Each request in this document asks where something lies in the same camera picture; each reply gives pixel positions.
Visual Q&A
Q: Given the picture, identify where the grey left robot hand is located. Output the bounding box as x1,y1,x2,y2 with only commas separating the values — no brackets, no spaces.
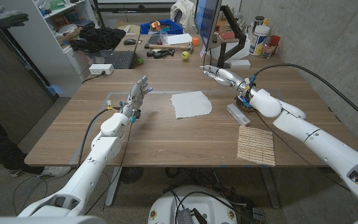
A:
119,75,154,119

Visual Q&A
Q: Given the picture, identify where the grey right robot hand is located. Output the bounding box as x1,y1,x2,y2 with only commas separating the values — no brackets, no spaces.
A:
199,64,254,94

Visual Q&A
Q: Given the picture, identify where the person's white-backed gloved hand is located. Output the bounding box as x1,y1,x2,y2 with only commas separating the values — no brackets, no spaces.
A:
0,5,30,29

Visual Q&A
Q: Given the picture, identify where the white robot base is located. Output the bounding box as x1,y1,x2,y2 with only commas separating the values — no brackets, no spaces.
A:
147,185,238,224

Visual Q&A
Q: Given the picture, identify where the white paper towel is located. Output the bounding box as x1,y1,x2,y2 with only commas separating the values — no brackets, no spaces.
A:
170,90,213,119

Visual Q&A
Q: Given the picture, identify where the black hand tool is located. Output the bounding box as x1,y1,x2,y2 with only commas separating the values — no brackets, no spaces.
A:
146,49,176,60

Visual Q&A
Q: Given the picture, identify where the small white box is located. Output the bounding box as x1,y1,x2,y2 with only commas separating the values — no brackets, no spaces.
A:
228,58,252,69

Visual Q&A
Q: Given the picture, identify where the brown pinecone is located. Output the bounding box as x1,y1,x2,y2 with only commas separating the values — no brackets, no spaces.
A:
234,95,258,113

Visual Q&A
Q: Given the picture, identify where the white barcode box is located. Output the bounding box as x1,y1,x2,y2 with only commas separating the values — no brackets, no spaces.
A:
226,103,252,127

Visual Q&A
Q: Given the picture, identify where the black laptop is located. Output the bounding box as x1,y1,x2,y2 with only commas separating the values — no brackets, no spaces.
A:
98,30,142,70

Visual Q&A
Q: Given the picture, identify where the white shelf unit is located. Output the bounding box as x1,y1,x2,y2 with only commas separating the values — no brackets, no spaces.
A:
0,0,101,97

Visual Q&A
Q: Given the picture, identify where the white power strip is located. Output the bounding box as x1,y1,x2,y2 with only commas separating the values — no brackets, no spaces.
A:
88,63,115,76

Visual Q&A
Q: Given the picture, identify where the white wipes canister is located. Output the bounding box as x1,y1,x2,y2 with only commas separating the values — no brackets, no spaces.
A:
249,25,270,57

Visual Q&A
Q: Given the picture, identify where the glass jar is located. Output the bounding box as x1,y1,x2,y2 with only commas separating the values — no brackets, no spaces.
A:
262,37,276,59

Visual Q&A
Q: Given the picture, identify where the red cup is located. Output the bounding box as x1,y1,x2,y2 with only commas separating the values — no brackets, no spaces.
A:
270,35,282,55

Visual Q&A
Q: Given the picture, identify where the white paper sheet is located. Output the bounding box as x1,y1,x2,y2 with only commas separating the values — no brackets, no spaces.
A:
165,33,193,45

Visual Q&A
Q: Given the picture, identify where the black keyboard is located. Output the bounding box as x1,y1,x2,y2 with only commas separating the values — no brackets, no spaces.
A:
144,33,162,49

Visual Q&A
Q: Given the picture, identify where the computer monitor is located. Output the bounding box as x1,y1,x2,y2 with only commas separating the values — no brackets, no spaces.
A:
194,0,223,52

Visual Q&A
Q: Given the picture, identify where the dark lid bottle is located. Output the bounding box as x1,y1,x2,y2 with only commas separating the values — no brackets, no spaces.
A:
252,16,265,32

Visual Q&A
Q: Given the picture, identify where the cardboard box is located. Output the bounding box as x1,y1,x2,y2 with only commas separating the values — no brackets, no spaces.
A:
57,27,83,46

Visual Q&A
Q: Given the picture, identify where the black cloth pile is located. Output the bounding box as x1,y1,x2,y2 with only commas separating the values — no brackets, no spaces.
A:
69,24,127,53

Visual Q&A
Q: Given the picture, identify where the blue plastic bin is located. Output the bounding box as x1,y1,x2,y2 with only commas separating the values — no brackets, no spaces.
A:
140,19,185,35

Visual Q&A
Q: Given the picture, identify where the bamboo slat mat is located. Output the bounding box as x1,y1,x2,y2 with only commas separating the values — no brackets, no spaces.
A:
237,125,276,167

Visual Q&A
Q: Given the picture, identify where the black round fan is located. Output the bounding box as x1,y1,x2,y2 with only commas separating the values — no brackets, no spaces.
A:
120,167,144,184

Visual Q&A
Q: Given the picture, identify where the white jacket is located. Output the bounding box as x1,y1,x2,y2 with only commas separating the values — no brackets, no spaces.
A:
170,0,197,32

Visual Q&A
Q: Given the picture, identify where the grey table leg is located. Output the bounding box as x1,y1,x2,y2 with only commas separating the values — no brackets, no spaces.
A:
104,167,124,208
261,167,281,209

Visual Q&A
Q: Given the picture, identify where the white sneaker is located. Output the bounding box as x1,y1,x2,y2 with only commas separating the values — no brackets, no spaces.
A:
37,166,71,179

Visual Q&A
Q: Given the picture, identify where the black power strip cord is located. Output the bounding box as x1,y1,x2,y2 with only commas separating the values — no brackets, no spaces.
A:
81,71,107,84

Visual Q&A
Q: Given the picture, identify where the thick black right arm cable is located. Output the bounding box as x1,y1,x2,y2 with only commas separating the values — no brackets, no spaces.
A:
249,63,358,130

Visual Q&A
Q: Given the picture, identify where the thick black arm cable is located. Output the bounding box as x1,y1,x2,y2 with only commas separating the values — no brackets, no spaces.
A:
76,106,122,169
249,63,358,130

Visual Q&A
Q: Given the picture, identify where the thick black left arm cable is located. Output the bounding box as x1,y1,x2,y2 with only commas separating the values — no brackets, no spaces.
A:
76,106,122,169

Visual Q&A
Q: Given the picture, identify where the wooden handle hammer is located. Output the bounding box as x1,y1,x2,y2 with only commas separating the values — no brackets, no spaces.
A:
148,42,194,52

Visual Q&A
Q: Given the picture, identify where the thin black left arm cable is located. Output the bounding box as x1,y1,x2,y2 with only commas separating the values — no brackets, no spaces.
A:
84,119,135,216

